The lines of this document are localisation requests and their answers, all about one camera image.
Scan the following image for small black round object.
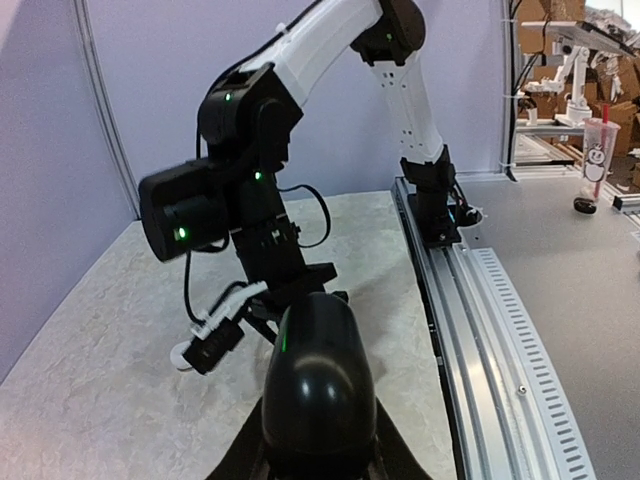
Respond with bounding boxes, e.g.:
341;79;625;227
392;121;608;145
573;197;597;215

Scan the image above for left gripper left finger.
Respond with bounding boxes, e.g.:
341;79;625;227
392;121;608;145
206;399;270;480

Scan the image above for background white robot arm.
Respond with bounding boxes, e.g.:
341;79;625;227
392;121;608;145
518;44;593;128

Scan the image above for right metal corner post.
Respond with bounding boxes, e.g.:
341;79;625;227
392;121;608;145
72;0;140;220

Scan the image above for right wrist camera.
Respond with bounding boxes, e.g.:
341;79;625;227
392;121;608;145
182;281;268;375

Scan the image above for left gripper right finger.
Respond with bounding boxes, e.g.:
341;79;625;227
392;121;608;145
364;399;432;480

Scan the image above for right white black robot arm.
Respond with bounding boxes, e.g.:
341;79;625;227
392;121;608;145
139;1;459;309

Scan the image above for white earbud charging case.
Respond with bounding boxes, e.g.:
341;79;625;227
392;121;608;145
169;341;192;371

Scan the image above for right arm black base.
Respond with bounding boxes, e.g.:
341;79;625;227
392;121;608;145
400;146;483;249

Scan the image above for bubble tea plastic cup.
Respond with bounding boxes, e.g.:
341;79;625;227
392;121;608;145
580;104;620;203

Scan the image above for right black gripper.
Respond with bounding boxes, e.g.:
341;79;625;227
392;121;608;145
234;219;337;308

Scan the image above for black oval charging case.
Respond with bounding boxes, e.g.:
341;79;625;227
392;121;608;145
262;292;377;463

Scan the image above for cardboard boxes pile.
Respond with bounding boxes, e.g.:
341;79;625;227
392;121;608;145
510;1;639;156

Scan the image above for aluminium front rail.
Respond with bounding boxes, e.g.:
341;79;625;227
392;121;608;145
392;178;596;479

